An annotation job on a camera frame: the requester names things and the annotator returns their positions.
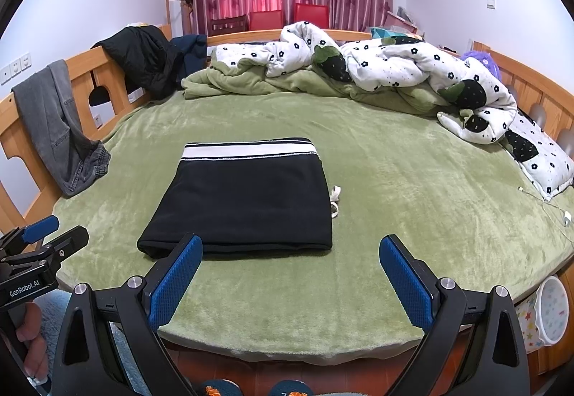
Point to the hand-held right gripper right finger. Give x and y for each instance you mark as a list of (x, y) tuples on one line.
[(406, 284)]

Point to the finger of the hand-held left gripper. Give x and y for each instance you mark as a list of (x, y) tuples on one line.
[(67, 242), (41, 227)]

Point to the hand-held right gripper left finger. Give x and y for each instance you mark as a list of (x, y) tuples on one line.
[(175, 284)]

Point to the black pants with white stripe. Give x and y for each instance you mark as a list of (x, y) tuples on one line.
[(246, 198)]

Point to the person's left hand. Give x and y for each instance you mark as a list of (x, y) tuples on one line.
[(33, 333)]

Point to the green fleece bed cover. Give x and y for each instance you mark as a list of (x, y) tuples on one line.
[(403, 180)]

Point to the grey jeans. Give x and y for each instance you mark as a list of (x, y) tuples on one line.
[(58, 122)]

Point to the dark patterned slipper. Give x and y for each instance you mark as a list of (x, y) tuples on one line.
[(291, 388), (219, 388)]

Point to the white star-patterned basin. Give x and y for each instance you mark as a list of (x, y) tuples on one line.
[(554, 310)]

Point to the white floral pillow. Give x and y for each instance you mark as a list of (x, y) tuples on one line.
[(542, 153)]

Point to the black jacket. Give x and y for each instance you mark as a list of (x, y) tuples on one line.
[(143, 55)]

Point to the crumpled green fleece blanket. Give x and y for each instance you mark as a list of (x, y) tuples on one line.
[(233, 79)]

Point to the white floral quilt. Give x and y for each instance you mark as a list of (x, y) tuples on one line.
[(381, 64)]

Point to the navy blue garment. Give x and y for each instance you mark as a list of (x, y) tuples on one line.
[(193, 52)]

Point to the purple plush toy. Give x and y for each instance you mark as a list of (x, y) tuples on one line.
[(482, 59)]

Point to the wooden coat rack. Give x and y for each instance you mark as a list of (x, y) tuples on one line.
[(168, 12)]

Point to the pinkish storage box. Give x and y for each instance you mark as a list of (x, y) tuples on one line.
[(400, 21)]

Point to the dark wooden chair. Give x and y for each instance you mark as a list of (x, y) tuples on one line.
[(228, 25)]

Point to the red chair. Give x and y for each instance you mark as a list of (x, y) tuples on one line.
[(311, 14), (265, 20)]

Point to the wooden bed frame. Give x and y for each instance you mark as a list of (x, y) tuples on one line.
[(80, 77)]

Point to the white wall socket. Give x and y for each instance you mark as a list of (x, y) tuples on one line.
[(15, 65), (28, 60), (4, 73)]

